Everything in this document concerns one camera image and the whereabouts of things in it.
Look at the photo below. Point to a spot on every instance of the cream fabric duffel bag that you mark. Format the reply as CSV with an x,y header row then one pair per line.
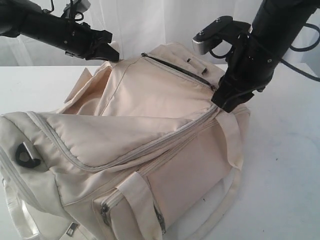
x,y
132,149

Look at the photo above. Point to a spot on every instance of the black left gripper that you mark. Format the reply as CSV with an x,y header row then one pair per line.
x,y
81,41

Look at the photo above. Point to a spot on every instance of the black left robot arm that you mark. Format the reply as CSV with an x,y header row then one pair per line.
x,y
24,17

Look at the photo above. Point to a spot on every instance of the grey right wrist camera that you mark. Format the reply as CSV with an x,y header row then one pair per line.
x,y
210,37

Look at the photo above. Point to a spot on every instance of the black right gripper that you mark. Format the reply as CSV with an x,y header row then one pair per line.
x,y
251,63

